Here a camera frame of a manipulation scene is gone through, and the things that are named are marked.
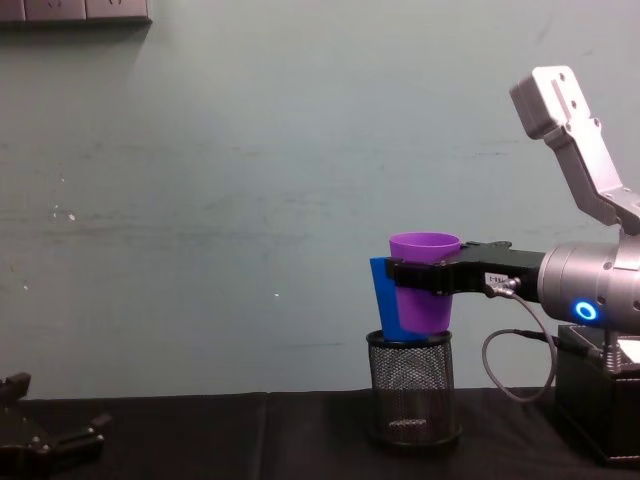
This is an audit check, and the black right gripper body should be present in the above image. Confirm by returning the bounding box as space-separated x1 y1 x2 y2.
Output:
451 247 546 304

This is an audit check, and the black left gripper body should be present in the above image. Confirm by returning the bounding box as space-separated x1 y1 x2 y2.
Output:
0 398 62 475

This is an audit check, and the purple plastic cup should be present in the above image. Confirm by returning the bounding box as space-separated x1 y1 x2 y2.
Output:
388 231 462 335

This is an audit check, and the blue plastic cup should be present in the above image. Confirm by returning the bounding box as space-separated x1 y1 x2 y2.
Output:
369 256 427 345

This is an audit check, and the black mesh pen holder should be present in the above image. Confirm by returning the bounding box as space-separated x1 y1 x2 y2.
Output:
365 329 464 448

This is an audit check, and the black table cloth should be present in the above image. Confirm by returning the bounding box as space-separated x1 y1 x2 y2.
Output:
0 387 640 480

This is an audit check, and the silver coil spring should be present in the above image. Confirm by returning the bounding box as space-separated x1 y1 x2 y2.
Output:
601 331 624 374

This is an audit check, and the black leather box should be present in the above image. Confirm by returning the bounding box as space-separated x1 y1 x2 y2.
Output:
554 323 640 469

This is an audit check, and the thin grey gripper cable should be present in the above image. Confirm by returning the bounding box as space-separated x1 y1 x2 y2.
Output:
481 277 602 403

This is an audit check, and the white wall socket plate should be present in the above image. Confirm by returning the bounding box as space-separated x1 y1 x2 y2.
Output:
24 0 88 23
85 0 153 24

